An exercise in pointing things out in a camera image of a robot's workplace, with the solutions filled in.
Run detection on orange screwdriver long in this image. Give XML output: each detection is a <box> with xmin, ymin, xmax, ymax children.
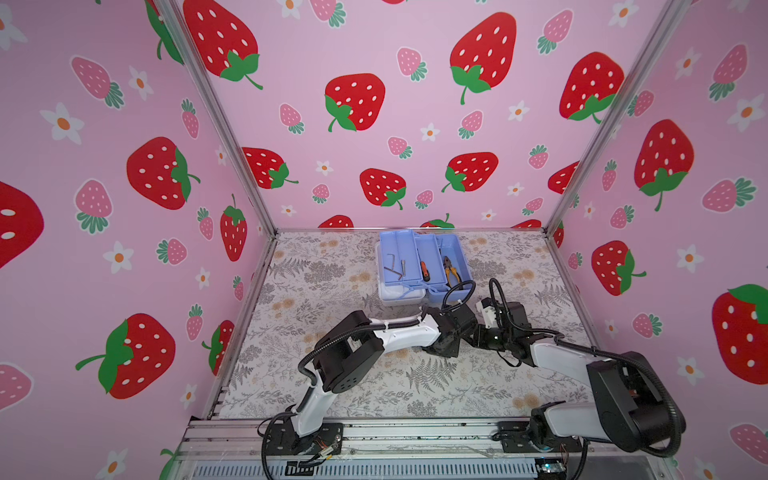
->
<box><xmin>419</xmin><ymin>261</ymin><xmax>431</xmax><ymax>282</ymax></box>

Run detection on orange handled pliers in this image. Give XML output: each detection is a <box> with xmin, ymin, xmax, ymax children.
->
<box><xmin>443</xmin><ymin>256</ymin><xmax>463</xmax><ymax>288</ymax></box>

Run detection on white lid blue tool box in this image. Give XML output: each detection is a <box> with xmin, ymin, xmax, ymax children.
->
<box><xmin>376</xmin><ymin>230</ymin><xmax>472</xmax><ymax>306</ymax></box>

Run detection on steel hex key large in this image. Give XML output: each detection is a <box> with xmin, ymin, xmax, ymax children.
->
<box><xmin>383</xmin><ymin>267</ymin><xmax>402</xmax><ymax>282</ymax></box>

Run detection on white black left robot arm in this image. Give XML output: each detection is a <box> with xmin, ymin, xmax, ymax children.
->
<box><xmin>260</xmin><ymin>280</ymin><xmax>477</xmax><ymax>479</ymax></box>

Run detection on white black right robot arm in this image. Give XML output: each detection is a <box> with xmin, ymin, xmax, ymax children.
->
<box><xmin>454</xmin><ymin>279</ymin><xmax>686</xmax><ymax>458</ymax></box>

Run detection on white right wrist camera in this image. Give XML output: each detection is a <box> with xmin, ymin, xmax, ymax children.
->
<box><xmin>476</xmin><ymin>298</ymin><xmax>499</xmax><ymax>329</ymax></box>

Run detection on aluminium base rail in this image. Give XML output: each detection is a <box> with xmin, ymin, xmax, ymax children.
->
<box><xmin>167</xmin><ymin>417</ymin><xmax>680</xmax><ymax>479</ymax></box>

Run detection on aluminium corner frame post right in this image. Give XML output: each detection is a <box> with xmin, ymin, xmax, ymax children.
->
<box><xmin>543</xmin><ymin>0</ymin><xmax>691</xmax><ymax>240</ymax></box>

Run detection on aluminium corner frame post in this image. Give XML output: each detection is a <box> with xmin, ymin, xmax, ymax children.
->
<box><xmin>157</xmin><ymin>0</ymin><xmax>277</xmax><ymax>239</ymax></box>
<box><xmin>543</xmin><ymin>0</ymin><xmax>691</xmax><ymax>240</ymax></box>

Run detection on aluminium corner frame post left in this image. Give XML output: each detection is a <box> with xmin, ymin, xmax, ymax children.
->
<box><xmin>157</xmin><ymin>0</ymin><xmax>277</xmax><ymax>239</ymax></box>

